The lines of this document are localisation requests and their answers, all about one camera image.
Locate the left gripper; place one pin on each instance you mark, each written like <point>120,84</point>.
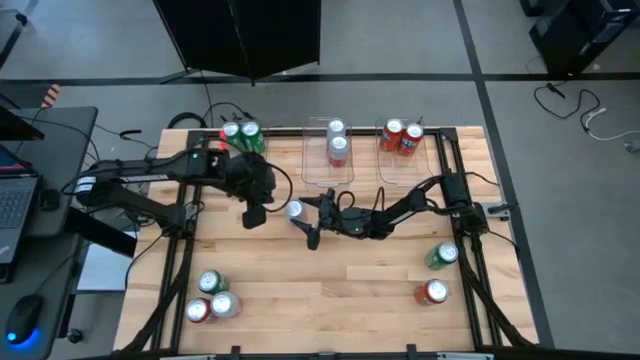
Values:
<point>252,177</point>

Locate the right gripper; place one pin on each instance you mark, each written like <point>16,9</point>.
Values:
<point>340,220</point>

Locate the clear plastic bin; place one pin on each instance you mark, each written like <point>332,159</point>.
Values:
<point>320,175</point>
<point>400,172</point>
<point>270,156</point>

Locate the green Sprite can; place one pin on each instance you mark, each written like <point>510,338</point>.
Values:
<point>251,130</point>
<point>211,281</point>
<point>231,130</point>
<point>445,252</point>

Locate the red Fanta can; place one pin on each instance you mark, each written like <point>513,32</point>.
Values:
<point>196,311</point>
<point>393,129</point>
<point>435,291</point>
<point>412,134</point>

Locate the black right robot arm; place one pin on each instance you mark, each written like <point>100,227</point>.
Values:
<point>410,205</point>

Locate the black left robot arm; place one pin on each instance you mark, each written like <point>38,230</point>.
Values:
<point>150,172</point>

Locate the black folding partition screen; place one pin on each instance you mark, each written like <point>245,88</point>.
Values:
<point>225,35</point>

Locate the grey desk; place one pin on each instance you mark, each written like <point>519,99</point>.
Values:
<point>65,150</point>

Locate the small black desk device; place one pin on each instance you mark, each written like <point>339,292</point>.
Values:
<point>50,200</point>

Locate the small black round knob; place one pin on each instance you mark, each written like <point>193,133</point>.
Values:
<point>75,336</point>

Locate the orange black striped marker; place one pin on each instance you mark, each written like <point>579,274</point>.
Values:
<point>50,96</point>

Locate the open laptop computer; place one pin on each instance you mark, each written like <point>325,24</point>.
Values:
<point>15,205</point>

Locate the black computer mouse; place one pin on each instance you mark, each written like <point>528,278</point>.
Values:
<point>22,315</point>

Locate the black equipment cabinet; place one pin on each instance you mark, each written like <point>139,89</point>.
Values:
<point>575,35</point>

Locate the black aluminium table frame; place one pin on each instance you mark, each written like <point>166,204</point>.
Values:
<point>285,132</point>

